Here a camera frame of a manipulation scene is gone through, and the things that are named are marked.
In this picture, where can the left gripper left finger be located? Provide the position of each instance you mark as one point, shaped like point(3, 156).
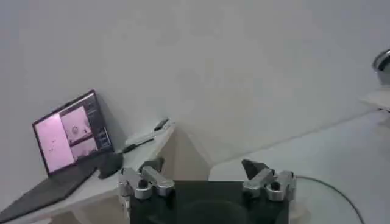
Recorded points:
point(152, 181)

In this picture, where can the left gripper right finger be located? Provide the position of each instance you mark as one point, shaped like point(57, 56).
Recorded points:
point(268, 182)

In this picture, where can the black computer mouse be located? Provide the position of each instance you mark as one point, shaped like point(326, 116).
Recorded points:
point(110, 165)

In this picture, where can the round glass lid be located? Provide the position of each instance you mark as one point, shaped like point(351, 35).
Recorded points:
point(320, 204)

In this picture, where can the black and white phone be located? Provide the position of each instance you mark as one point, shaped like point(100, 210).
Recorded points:
point(161, 124)

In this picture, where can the white side table with laptop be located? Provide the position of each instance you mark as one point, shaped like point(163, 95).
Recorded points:
point(91, 188)

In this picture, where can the black laptop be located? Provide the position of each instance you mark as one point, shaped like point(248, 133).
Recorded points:
point(70, 137)

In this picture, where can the perforated steel steamer basket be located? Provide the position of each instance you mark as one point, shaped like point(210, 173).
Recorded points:
point(383, 65)

